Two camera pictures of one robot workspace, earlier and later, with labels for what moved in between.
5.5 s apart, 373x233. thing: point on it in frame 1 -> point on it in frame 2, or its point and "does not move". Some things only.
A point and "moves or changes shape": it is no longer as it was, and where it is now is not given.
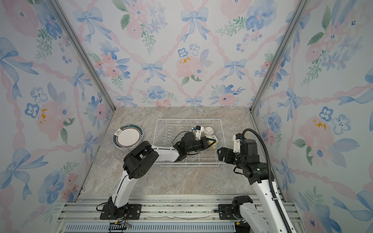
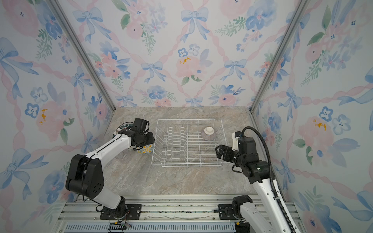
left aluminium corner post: (82, 52) does not move
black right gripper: (230, 154) does not move
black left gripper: (203, 141) -> (152, 139)
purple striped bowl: (209, 130) does not move
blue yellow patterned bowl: (212, 137) moves or changes shape
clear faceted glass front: (119, 154) does not move
